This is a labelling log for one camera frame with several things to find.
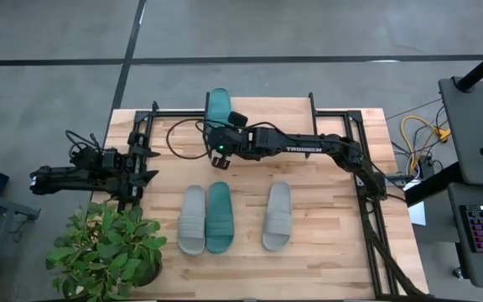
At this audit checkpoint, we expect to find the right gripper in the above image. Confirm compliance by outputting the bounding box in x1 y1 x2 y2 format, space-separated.
205 111 249 161

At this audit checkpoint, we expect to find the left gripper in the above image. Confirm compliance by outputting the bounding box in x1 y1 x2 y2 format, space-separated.
101 132 162 200

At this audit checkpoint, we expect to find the teal slide sandal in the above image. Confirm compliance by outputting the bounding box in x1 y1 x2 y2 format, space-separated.
205 86 233 129
205 180 236 255

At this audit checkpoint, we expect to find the grey slide sandal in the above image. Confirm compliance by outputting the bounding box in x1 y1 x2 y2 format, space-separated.
176 184 207 257
261 180 294 253

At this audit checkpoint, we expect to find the green leafy plant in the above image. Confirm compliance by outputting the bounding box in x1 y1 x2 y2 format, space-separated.
44 200 168 302

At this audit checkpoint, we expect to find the black plant pot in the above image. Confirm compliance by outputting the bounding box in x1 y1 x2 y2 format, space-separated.
134 259 163 289

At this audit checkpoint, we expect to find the white paper sheet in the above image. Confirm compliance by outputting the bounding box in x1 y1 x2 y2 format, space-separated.
407 179 428 227

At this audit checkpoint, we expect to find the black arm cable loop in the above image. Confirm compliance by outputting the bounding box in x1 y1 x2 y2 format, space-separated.
165 118 209 160

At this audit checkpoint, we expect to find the black table frame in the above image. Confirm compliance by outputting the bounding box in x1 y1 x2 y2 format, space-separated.
117 100 431 299

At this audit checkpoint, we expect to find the silver arm base bracket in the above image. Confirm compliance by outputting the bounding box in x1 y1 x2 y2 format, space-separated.
386 174 414 188

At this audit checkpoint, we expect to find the black braided cable bundle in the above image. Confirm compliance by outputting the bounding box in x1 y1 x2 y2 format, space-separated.
361 196 429 299

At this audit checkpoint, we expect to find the yellow cable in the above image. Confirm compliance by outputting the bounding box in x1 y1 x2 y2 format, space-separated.
399 115 452 174

